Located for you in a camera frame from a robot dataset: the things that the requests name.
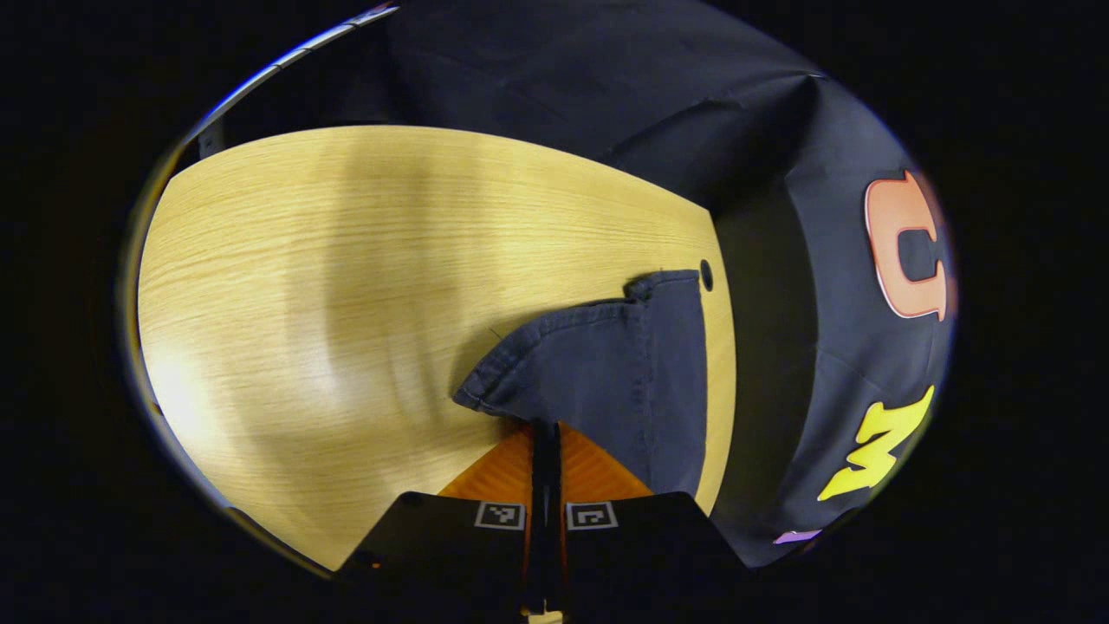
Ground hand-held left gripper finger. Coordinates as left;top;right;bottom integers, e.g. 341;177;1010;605
546;422;750;612
338;422;548;612

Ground dark grey jeans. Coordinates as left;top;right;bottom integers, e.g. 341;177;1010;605
452;269;710;499

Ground black backdrop cloth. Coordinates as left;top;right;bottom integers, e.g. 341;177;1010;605
381;0;958;569

